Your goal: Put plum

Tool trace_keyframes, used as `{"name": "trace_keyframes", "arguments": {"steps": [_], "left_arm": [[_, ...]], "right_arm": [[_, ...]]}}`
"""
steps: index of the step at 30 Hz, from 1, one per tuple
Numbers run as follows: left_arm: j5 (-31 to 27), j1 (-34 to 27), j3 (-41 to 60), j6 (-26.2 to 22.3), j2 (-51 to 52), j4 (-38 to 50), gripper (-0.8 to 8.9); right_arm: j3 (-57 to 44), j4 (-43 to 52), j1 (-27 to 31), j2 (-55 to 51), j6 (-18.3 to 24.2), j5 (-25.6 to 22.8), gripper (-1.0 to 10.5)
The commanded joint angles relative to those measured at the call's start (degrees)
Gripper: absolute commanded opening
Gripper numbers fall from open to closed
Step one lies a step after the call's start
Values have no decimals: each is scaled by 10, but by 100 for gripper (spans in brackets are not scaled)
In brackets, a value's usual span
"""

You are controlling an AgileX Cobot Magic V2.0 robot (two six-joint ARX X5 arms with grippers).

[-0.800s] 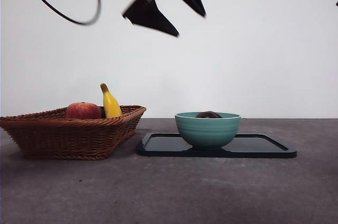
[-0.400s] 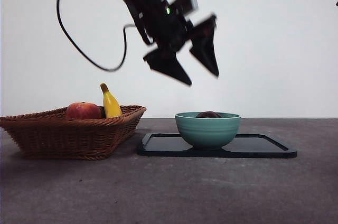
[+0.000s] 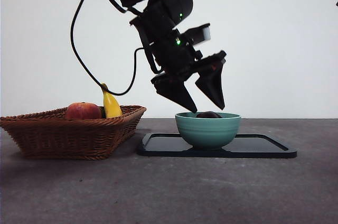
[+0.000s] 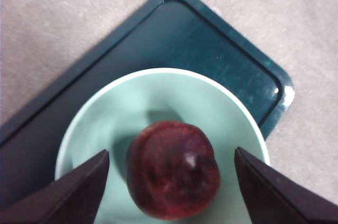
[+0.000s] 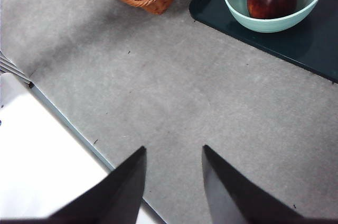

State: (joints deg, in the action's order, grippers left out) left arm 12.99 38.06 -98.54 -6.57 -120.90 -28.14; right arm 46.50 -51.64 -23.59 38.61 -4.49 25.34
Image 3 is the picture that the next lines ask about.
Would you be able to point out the dark red plum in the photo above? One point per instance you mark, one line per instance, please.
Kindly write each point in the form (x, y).
(208, 115)

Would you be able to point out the black rectangular tray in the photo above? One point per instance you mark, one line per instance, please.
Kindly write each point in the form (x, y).
(163, 153)

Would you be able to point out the dark green fruit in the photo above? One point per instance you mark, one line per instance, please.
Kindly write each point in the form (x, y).
(102, 114)

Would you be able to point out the yellow banana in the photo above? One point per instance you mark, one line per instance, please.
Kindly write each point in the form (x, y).
(111, 106)

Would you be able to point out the teal ribbed bowl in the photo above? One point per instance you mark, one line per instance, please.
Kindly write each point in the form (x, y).
(208, 132)

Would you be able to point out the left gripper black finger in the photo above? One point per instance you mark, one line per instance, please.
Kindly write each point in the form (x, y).
(177, 93)
(212, 86)

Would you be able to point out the red orange peach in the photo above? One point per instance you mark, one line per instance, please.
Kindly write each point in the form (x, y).
(83, 110)

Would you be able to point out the left wrist grey camera box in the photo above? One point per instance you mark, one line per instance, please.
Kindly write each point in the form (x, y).
(200, 34)

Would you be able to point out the brown wicker basket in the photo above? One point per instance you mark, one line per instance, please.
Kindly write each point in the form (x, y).
(68, 139)

